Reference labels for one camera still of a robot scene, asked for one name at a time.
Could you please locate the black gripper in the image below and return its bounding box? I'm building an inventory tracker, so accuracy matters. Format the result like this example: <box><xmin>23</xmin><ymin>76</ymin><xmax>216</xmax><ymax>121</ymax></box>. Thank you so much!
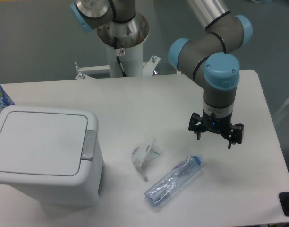
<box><xmin>188</xmin><ymin>106</ymin><xmax>243</xmax><ymax>149</ymax></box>

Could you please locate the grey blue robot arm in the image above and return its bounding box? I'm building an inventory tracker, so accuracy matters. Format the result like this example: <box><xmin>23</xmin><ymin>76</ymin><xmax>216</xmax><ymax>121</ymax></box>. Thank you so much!
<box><xmin>70</xmin><ymin>0</ymin><xmax>253</xmax><ymax>145</ymax></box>

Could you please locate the white plastic trash can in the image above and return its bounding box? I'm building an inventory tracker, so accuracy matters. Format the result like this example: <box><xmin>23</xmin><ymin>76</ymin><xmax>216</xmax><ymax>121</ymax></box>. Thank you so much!
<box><xmin>0</xmin><ymin>105</ymin><xmax>103</xmax><ymax>206</ymax></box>

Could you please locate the white trash can lid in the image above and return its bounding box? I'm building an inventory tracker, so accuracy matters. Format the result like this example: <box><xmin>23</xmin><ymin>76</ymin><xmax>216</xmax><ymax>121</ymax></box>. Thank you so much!
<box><xmin>0</xmin><ymin>111</ymin><xmax>88</xmax><ymax>176</ymax></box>

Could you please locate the empty clear plastic bottle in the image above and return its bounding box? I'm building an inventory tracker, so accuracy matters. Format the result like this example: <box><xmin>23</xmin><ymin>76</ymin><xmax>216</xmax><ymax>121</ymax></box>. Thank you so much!
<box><xmin>144</xmin><ymin>155</ymin><xmax>204</xmax><ymax>207</ymax></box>

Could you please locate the crumpled white plastic wrapper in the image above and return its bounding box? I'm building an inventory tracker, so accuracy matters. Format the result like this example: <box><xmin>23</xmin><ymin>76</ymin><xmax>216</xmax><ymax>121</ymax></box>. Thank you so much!
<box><xmin>131</xmin><ymin>137</ymin><xmax>164</xmax><ymax>181</ymax></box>

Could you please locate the black device at table edge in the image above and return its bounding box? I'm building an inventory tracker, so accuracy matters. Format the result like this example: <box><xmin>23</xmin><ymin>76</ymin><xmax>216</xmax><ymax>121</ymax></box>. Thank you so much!
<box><xmin>279</xmin><ymin>192</ymin><xmax>289</xmax><ymax>217</ymax></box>

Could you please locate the grey lid push button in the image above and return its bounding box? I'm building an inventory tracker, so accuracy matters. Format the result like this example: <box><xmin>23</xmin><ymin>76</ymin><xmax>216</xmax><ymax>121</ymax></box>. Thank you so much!
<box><xmin>81</xmin><ymin>130</ymin><xmax>97</xmax><ymax>161</ymax></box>

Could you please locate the white frame at right edge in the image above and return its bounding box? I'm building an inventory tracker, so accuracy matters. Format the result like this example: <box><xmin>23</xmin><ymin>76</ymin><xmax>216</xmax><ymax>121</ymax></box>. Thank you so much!
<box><xmin>273</xmin><ymin>97</ymin><xmax>289</xmax><ymax>126</ymax></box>

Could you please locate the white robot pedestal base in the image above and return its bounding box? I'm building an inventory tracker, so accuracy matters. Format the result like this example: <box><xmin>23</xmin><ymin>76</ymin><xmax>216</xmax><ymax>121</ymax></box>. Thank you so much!
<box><xmin>74</xmin><ymin>12</ymin><xmax>182</xmax><ymax>80</ymax></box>

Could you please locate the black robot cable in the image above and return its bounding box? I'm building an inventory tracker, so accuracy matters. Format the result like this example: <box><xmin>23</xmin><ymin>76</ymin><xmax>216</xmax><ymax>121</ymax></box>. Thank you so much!
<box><xmin>113</xmin><ymin>36</ymin><xmax>128</xmax><ymax>78</ymax></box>

